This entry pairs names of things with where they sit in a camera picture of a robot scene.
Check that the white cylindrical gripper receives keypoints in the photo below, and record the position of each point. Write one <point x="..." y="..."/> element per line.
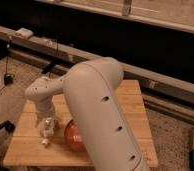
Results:
<point x="46" y="108"/>

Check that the white plastic bottle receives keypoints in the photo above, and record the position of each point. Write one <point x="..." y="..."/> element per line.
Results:
<point x="47" y="131"/>

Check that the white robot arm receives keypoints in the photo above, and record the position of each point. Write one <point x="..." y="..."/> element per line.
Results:
<point x="89" y="91"/>

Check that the orange ceramic bowl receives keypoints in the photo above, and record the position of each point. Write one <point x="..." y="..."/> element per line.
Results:
<point x="73" y="138"/>

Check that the wooden cutting board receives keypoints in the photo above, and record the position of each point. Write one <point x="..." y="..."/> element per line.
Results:
<point x="26" y="149"/>

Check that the black chair leg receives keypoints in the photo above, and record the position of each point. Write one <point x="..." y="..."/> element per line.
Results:
<point x="7" y="126"/>

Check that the black power adapter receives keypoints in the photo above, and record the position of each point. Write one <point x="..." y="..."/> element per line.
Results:
<point x="8" y="79"/>

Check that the small white box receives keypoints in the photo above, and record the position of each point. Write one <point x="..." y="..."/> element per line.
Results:
<point x="23" y="32"/>

